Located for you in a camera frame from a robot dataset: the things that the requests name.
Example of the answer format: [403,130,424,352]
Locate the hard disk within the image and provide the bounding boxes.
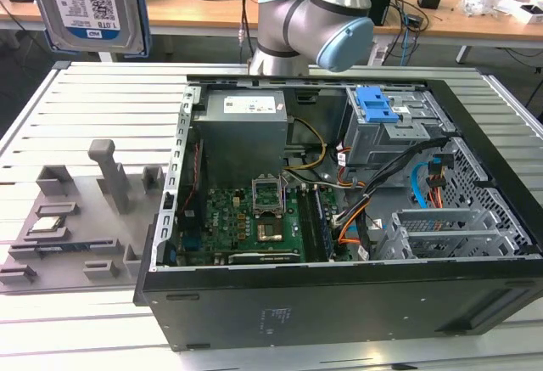
[21,0,153,57]

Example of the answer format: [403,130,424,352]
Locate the grey disk bay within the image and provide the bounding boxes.
[341,85,446,168]

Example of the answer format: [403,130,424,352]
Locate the metal socket cover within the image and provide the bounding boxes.
[251,174,284,219]

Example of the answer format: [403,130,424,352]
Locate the grey power supply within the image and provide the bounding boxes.
[193,89,294,177]

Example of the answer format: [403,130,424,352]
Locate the CPU socket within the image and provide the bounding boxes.
[256,217,284,243]

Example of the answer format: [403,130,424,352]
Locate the green motherboard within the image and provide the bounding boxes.
[177,186,353,267]

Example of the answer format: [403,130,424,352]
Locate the installed RAM stick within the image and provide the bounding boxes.
[313,188,334,260]

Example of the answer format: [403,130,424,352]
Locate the black graphics card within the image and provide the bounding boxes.
[227,251,300,266]

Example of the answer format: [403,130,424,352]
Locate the blue bay latch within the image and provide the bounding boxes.
[355,86,400,124]

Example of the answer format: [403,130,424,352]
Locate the black PC case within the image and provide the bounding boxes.
[133,74,543,353]

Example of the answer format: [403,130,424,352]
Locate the black power connector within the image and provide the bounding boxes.
[426,154,455,189]

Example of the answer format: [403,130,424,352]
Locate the grey parts rack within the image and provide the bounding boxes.
[0,138,171,296]

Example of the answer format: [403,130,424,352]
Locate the wooden desk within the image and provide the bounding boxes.
[0,0,543,63]

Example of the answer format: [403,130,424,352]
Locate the perforated metal drive cage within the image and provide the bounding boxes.
[372,207,531,261]

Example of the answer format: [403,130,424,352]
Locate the silver CPU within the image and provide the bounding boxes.
[30,216,65,233]

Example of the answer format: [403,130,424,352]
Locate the clear plastic bag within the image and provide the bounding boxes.
[462,0,510,18]

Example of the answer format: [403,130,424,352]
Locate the white open box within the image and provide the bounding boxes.
[494,0,543,25]

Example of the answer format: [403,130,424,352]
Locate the yellow wire bundle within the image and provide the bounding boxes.
[283,118,327,172]

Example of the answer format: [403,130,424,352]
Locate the orange wire bundle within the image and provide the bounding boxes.
[337,200,374,247]

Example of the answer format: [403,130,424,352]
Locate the black sleeved wire bundle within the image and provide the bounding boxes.
[360,137,451,202]

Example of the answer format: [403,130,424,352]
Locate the blue wire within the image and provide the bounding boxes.
[410,161,429,210]

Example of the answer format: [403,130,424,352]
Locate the thin black cable with plug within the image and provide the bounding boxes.
[238,0,255,56]

